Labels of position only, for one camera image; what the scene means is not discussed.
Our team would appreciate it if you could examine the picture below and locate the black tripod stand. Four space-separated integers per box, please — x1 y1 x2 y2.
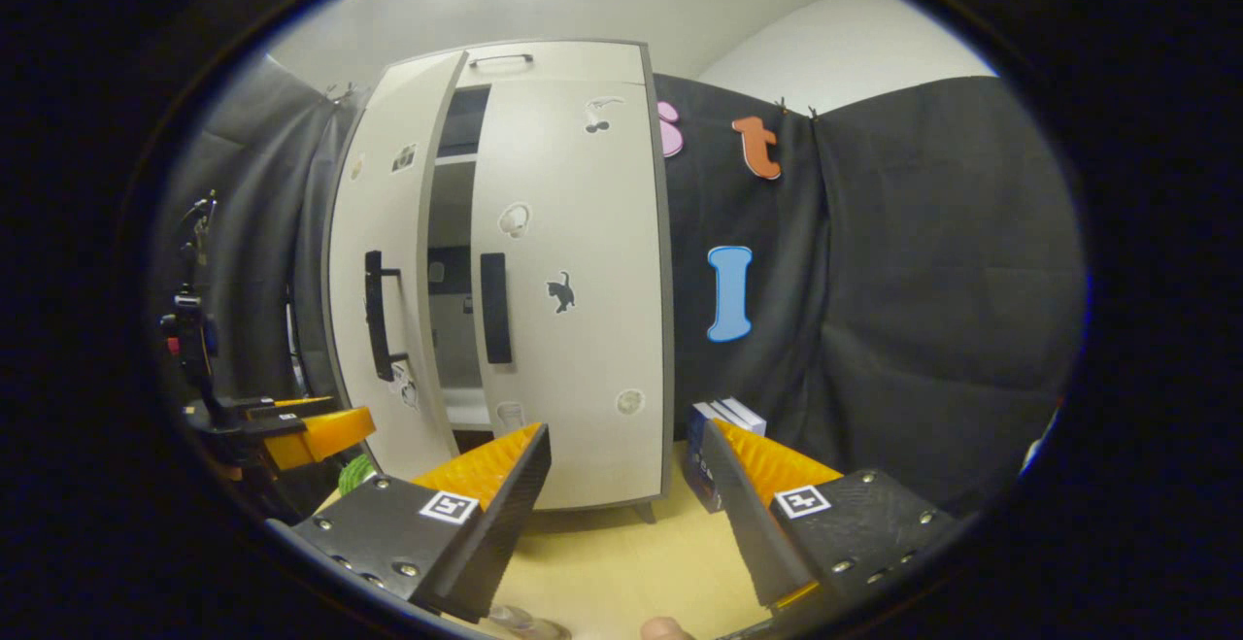
160 191 239 406

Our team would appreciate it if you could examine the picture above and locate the green striped round object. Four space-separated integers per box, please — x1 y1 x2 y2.
337 454 378 497

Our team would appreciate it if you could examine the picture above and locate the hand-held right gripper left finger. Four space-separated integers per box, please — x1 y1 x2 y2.
291 423 553 623

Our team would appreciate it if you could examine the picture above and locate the white cabinet drawer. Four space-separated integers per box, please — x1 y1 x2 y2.
456 41 647 87

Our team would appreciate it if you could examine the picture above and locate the white grey cabinet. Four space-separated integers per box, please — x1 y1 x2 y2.
323 38 678 524

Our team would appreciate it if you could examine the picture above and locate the dark blue book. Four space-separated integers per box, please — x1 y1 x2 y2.
683 402 724 513

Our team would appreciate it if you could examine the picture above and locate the grey blue book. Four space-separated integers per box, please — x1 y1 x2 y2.
723 397 768 437

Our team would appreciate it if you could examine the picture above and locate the white cabinet door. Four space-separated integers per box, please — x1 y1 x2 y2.
325 52 469 481
469 77 673 512

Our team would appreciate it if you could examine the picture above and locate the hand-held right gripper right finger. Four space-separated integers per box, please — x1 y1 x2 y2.
701 417 962 612

